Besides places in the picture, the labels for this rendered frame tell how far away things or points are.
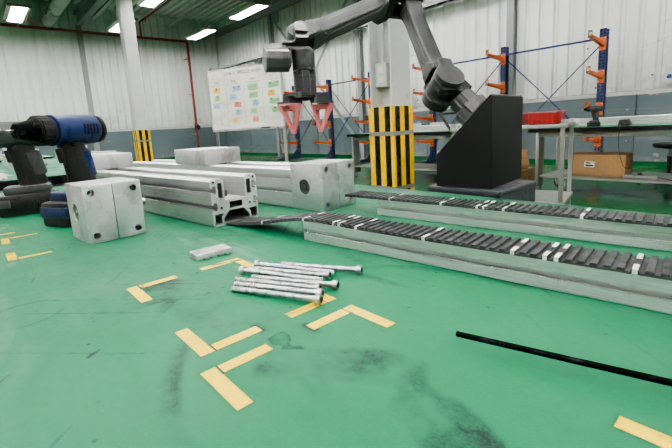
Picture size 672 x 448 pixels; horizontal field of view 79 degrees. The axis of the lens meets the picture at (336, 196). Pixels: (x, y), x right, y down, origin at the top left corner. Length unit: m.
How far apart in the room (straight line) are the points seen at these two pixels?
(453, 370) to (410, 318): 0.08
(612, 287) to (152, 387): 0.38
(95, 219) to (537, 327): 0.65
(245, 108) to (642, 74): 6.26
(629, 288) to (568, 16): 8.24
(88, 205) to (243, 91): 6.17
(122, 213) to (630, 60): 7.94
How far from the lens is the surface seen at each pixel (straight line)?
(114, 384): 0.35
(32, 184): 1.22
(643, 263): 0.46
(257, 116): 6.69
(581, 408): 0.30
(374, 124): 4.15
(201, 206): 0.81
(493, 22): 9.18
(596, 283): 0.45
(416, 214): 0.72
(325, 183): 0.81
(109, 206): 0.77
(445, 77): 1.10
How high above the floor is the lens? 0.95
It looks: 10 degrees down
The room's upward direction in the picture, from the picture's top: 3 degrees counter-clockwise
